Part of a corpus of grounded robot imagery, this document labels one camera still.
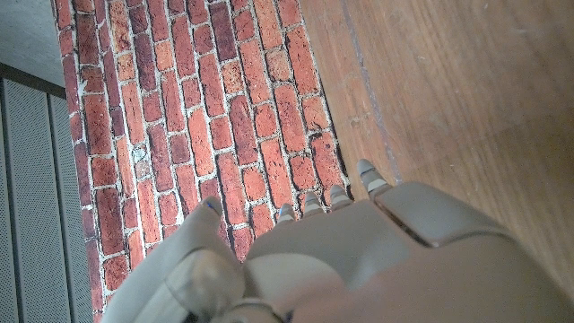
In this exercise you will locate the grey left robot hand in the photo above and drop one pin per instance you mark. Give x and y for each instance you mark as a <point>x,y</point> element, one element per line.
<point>359,260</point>

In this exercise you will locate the grey tape outline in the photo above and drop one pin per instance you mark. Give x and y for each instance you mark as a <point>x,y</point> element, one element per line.
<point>367,81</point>

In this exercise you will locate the grey perforated wall panel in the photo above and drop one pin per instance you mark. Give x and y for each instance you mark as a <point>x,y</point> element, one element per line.
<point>31,202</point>

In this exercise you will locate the red brick print backdrop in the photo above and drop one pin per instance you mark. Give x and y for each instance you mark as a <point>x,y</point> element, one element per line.
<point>202,89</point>

